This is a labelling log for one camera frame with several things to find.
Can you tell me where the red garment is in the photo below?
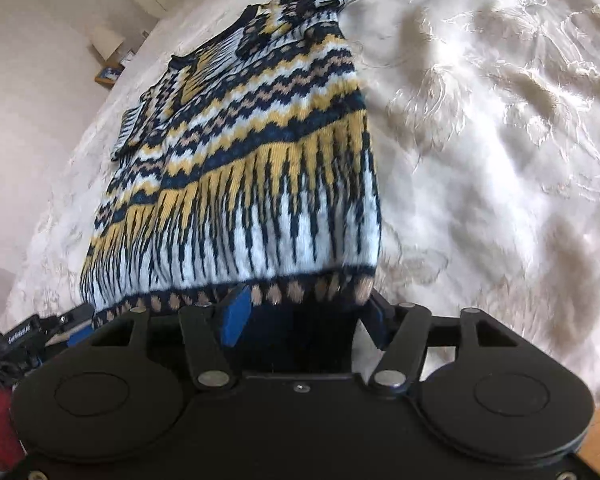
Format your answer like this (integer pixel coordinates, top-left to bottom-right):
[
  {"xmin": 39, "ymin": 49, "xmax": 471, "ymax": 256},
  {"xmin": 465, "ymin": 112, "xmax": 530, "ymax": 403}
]
[{"xmin": 0, "ymin": 388, "xmax": 24, "ymax": 472}]

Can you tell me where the small bedside clock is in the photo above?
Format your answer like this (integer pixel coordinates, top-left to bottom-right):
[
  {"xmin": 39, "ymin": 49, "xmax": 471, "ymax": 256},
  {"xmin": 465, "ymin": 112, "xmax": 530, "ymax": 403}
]
[{"xmin": 120, "ymin": 50, "xmax": 135, "ymax": 67}]

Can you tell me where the navy yellow patterned knit sweater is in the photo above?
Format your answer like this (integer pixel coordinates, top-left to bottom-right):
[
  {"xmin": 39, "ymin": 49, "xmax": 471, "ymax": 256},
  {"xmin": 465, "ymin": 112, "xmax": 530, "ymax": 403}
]
[{"xmin": 80, "ymin": 0, "xmax": 381, "ymax": 326}]

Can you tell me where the cream embroidered bedspread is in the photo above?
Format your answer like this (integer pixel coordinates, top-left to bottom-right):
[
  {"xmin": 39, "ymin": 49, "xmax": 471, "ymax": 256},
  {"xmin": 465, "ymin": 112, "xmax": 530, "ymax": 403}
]
[{"xmin": 0, "ymin": 0, "xmax": 600, "ymax": 404}]

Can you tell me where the white bedside lamp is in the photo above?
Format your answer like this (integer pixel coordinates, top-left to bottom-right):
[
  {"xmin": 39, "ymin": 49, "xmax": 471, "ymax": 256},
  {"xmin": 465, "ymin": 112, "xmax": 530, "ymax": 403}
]
[{"xmin": 88, "ymin": 25, "xmax": 125, "ymax": 61}]

